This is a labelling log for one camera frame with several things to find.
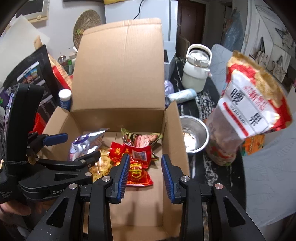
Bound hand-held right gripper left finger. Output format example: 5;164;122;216
25;154;131;241

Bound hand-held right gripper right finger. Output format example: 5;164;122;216
161;154;266;241

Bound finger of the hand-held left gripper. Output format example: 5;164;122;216
27;133;69;150
20;151;101;189

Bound red gold-print snack packet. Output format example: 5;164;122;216
126;160;154;187

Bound clear yellow waffle packet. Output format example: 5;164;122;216
89;148;116;183

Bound silver-blue snack packet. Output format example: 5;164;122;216
68;128;109;163

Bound red white-label snack packet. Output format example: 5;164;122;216
109;141;160;163

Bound green-edged dark snack packet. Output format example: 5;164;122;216
121;128;163;149

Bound cardboard box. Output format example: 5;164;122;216
38;18;191;229

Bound person's left hand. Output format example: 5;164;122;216
0;201;31;217

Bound white blue-label tube bottle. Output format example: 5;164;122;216
58;89;72;112

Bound black printed food bag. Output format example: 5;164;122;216
0;45;62;135

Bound stainless steel bowl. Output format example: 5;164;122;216
179;115;210;153

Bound red gift box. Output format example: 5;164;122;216
52;62;73;91

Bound green white small carton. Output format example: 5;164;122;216
66;52;78;75

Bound white paper sheets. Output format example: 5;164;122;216
0;15;50;77

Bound rolled light blue cloth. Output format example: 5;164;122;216
167;88;197;103

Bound purple plastic bag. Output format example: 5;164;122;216
164;80;174;98

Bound orange printed packet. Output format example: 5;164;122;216
243;134;265;156

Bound grey-blue leaf-pattern chair cushion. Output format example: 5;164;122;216
240;132;296;229
209;44;234;98

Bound white kettle-shaped bottle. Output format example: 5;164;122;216
181;44;213;92

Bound red white cashew bag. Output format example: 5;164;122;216
205;50;292;167

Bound round woven straw fan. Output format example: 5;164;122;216
73;10;102;50

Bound white box appliance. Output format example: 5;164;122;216
163;42;176;77

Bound flat cardboard piece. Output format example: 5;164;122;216
177;34;190;58

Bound blue plastic bag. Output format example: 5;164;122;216
222;10;244;50

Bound brown door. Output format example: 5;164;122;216
177;0;206;42

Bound white panelled cabinet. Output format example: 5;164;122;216
242;0;296;93

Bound small beige picture frame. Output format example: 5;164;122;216
17;0;50;22

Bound black power cable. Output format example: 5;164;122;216
133;0;145;19

